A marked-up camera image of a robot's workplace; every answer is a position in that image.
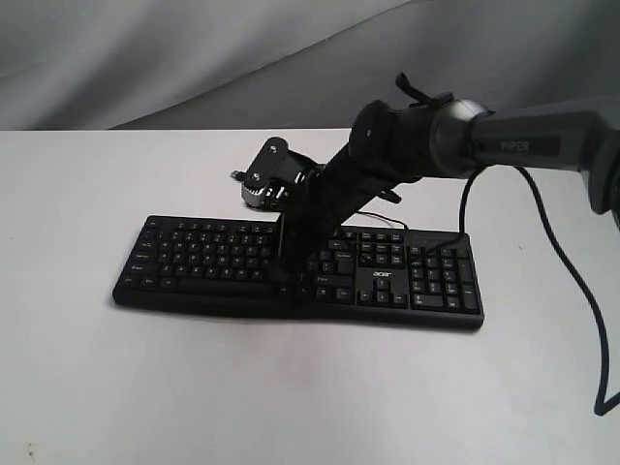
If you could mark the grey backdrop cloth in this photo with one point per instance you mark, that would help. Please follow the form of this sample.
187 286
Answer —
92 65

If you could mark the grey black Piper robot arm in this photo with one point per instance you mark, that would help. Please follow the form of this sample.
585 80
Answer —
444 137

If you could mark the black Acer keyboard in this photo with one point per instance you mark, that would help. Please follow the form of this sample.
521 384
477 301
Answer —
219 268

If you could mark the wrist camera with black bracket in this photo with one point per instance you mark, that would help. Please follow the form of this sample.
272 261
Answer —
277 176

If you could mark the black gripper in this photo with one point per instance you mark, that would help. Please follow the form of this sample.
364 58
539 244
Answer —
326 198

